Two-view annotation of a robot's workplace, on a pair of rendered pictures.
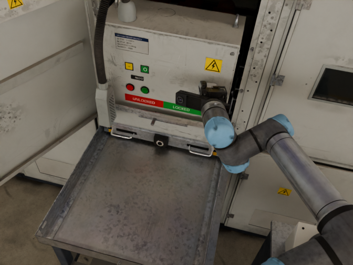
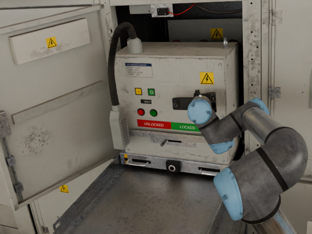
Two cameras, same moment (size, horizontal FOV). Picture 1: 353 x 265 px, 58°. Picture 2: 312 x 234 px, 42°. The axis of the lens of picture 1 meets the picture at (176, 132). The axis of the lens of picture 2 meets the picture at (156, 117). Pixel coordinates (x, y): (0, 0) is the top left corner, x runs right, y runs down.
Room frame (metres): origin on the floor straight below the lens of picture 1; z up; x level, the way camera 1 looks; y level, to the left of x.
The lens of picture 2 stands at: (-0.59, -0.29, 1.84)
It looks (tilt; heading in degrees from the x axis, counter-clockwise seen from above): 24 degrees down; 15
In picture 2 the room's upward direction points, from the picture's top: 7 degrees counter-clockwise
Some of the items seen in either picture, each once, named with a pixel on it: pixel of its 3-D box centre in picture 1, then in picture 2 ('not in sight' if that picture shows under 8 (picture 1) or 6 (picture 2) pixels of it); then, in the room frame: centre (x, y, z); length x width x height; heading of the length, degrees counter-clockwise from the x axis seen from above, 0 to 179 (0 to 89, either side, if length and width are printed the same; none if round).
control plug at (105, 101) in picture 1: (106, 104); (120, 127); (0.92, 0.28, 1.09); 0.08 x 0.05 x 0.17; 170
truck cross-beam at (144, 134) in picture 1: (163, 135); (175, 162); (0.97, 0.06, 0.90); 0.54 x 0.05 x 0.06; 80
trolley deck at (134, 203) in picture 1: (149, 182); (160, 203); (0.76, 0.10, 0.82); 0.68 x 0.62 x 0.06; 169
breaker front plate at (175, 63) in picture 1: (163, 92); (169, 112); (0.95, 0.06, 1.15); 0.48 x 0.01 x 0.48; 80
